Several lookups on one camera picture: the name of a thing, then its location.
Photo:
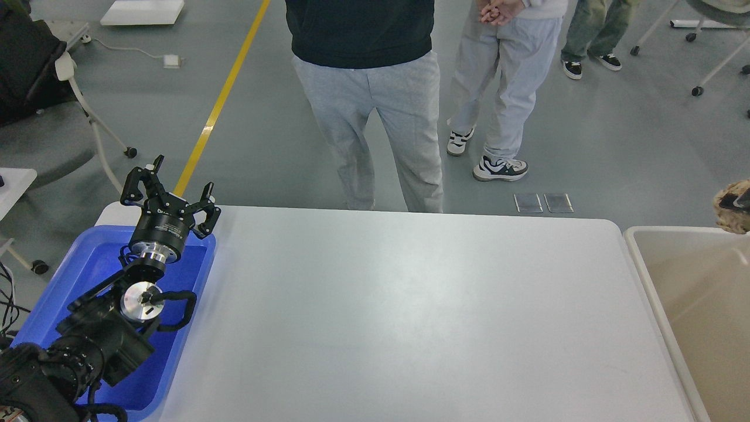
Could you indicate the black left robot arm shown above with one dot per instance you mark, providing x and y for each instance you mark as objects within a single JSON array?
[{"x": 106, "y": 335}]

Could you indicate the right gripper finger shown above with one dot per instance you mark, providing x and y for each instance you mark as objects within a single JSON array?
[{"x": 736, "y": 202}]

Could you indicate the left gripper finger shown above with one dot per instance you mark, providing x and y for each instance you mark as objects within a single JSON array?
[
  {"x": 142, "y": 184},
  {"x": 206, "y": 204}
]

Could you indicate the right metal floor plate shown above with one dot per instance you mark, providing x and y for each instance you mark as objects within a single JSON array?
[{"x": 559, "y": 203}]

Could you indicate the white power adapter with cable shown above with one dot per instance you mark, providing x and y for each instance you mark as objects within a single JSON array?
[{"x": 168, "y": 61}]

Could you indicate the grey office chair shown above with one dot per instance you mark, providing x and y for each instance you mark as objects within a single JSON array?
[{"x": 47, "y": 125}]

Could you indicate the blue plastic bin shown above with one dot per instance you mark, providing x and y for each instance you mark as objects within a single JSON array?
[{"x": 95, "y": 256}]

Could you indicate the metal floor plate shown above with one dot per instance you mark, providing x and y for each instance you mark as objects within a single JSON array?
[
  {"x": 528, "y": 203},
  {"x": 559, "y": 203}
]

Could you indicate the white flat board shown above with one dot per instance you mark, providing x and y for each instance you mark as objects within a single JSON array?
[{"x": 142, "y": 13}]

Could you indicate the person in dark top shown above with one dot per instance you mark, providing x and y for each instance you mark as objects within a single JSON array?
[{"x": 358, "y": 57}]

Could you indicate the person in light clothes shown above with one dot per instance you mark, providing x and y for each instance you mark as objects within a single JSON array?
[{"x": 515, "y": 42}]

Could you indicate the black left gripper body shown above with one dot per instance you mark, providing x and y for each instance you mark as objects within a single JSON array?
[{"x": 161, "y": 230}]

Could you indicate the left metal floor plate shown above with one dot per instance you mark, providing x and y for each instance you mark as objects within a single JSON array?
[{"x": 528, "y": 203}]

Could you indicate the beige plastic bin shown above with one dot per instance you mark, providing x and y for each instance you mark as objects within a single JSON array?
[{"x": 697, "y": 283}]

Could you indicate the white rolling chair base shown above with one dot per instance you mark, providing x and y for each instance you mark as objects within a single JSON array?
[{"x": 689, "y": 59}]

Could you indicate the person in green jeans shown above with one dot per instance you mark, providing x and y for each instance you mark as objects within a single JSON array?
[{"x": 596, "y": 29}]

